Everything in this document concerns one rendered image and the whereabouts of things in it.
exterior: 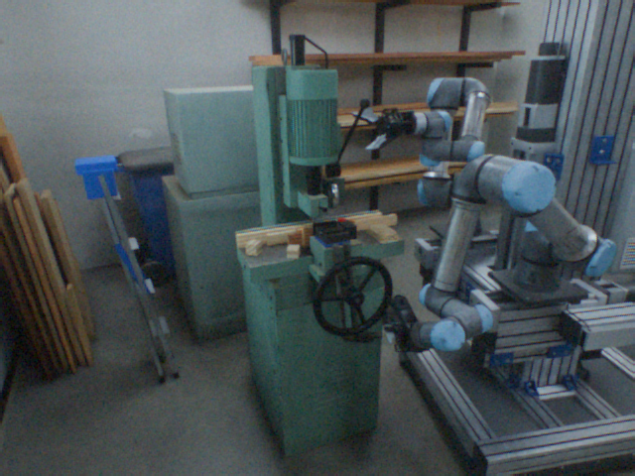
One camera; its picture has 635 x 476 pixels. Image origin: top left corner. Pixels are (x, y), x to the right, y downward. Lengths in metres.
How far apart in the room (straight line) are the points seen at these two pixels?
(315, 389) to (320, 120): 1.04
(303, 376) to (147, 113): 2.56
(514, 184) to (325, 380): 1.09
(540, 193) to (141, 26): 3.11
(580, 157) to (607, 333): 0.59
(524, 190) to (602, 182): 0.76
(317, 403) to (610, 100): 1.51
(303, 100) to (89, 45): 2.42
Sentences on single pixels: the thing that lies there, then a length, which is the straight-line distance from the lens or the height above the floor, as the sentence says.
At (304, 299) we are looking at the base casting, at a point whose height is 0.73.
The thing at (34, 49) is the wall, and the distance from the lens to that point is 3.70.
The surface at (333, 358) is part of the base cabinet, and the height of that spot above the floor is 0.44.
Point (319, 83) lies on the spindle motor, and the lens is 1.48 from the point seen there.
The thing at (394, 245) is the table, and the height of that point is 0.88.
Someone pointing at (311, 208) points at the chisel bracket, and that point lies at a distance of 1.59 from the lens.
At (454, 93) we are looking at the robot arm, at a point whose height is 1.40.
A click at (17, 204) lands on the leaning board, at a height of 0.96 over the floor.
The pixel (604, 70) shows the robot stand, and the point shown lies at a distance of 1.75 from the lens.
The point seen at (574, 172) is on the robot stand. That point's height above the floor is 1.16.
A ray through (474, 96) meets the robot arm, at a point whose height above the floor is 1.39.
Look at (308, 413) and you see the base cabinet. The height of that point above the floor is 0.21.
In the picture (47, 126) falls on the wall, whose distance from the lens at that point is 3.72.
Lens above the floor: 1.53
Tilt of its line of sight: 22 degrees down
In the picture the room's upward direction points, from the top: 1 degrees counter-clockwise
